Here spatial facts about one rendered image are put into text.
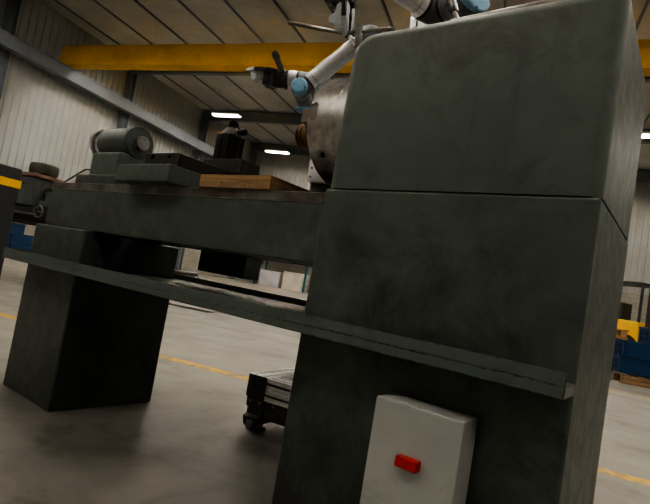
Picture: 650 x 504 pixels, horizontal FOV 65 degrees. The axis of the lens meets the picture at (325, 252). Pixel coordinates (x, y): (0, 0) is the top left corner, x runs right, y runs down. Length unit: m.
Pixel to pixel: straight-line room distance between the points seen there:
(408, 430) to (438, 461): 0.07
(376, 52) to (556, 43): 0.41
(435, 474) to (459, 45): 0.86
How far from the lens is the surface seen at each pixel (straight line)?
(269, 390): 2.07
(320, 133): 1.40
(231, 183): 1.53
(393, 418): 1.02
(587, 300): 0.98
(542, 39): 1.14
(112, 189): 2.05
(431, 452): 0.99
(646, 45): 12.72
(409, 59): 1.24
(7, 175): 5.96
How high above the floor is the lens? 0.64
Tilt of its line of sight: 3 degrees up
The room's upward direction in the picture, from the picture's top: 10 degrees clockwise
